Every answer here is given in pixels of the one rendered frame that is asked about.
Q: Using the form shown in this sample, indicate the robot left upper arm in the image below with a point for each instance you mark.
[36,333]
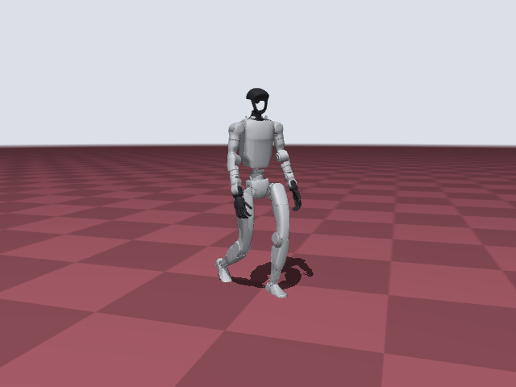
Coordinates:
[279,143]

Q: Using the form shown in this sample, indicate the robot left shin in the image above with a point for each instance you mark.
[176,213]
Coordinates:
[278,258]

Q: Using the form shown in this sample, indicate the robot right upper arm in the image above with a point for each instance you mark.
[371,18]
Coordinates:
[235,131]

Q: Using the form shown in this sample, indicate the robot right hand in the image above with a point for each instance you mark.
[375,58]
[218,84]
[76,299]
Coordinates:
[239,204]

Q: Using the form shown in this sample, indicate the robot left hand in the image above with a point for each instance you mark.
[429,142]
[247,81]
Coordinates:
[296,195]

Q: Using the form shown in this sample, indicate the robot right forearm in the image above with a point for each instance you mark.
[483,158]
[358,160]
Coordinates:
[234,174]

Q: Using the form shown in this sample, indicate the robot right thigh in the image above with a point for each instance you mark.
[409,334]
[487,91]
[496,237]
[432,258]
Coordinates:
[245,225]

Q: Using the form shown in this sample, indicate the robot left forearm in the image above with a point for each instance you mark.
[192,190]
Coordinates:
[288,172]

